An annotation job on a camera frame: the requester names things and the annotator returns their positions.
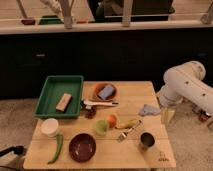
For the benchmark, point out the light blue cloth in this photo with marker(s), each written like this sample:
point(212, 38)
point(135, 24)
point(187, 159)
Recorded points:
point(149, 110)

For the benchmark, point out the dark metal cup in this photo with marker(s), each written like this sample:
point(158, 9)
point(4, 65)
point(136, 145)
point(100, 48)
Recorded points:
point(147, 140)

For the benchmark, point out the wooden block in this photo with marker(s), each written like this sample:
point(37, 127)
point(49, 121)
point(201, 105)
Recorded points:
point(64, 101)

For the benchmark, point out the dark red bowl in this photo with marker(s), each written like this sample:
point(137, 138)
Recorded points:
point(82, 147)

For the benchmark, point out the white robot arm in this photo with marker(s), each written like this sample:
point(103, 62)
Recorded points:
point(185, 82)

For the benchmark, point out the dark grapes bunch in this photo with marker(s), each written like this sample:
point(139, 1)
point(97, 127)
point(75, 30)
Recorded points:
point(90, 113)

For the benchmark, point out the white paper cup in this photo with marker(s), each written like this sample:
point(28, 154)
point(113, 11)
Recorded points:
point(50, 127)

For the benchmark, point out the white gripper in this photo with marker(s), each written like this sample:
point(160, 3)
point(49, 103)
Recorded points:
point(167, 98)

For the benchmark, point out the green plastic cup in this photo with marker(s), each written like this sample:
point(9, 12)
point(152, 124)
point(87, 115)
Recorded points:
point(101, 127)

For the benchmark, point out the metal fork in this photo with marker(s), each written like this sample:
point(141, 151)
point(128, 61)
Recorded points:
point(124, 134)

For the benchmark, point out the green plastic tray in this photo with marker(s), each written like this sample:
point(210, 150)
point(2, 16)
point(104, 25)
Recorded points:
point(52, 92)

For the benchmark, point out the orange peach fruit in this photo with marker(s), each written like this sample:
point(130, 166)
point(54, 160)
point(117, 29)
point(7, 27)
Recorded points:
point(112, 120)

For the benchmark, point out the green chili pepper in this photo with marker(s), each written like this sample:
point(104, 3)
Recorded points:
point(59, 140)

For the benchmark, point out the yellow banana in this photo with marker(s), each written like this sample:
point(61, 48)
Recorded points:
point(126, 125)

